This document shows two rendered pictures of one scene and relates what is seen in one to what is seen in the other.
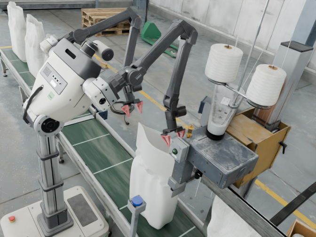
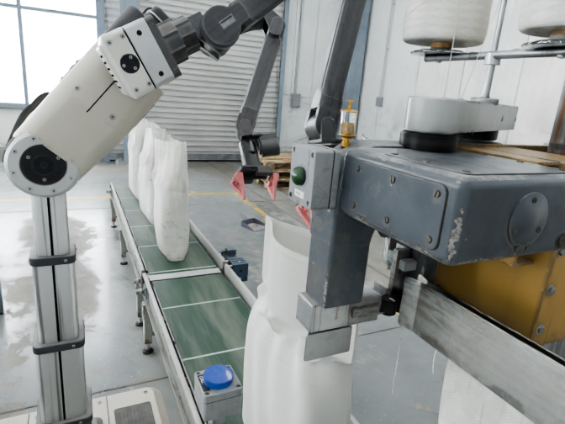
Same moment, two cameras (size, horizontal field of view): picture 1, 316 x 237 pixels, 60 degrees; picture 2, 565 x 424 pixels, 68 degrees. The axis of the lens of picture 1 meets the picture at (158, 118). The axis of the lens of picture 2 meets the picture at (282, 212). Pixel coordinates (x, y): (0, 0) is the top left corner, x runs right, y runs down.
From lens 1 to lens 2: 83 cm
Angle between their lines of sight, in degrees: 23
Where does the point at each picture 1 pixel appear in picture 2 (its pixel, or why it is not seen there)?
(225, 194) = (476, 347)
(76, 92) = (94, 72)
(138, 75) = (229, 18)
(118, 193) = not seen: hidden behind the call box
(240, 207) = (538, 385)
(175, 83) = (331, 73)
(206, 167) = (392, 197)
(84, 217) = not seen: outside the picture
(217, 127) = (430, 103)
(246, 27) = not seen: hidden behind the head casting
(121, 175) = (240, 370)
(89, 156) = (187, 329)
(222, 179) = (446, 214)
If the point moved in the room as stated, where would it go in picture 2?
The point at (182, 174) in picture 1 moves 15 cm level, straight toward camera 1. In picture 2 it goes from (329, 267) to (288, 304)
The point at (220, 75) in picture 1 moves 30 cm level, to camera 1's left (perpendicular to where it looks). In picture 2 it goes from (439, 16) to (288, 12)
